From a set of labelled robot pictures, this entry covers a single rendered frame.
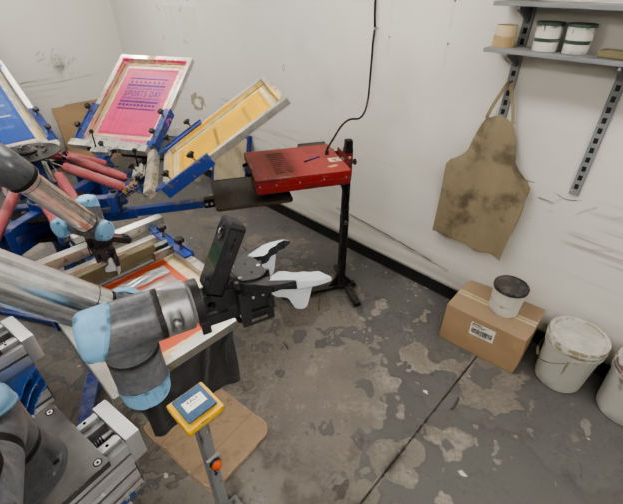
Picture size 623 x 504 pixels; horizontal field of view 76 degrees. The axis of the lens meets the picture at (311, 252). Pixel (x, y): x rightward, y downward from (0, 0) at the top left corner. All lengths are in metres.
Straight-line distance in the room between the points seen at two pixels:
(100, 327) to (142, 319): 0.05
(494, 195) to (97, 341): 2.39
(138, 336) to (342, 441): 1.88
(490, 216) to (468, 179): 0.27
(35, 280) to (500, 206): 2.44
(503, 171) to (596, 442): 1.56
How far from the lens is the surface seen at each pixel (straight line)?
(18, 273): 0.69
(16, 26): 5.85
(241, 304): 0.61
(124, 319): 0.59
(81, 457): 1.02
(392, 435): 2.42
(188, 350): 1.48
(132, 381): 0.65
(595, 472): 2.70
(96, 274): 1.87
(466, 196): 2.76
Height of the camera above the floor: 2.06
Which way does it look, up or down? 35 degrees down
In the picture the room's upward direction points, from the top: straight up
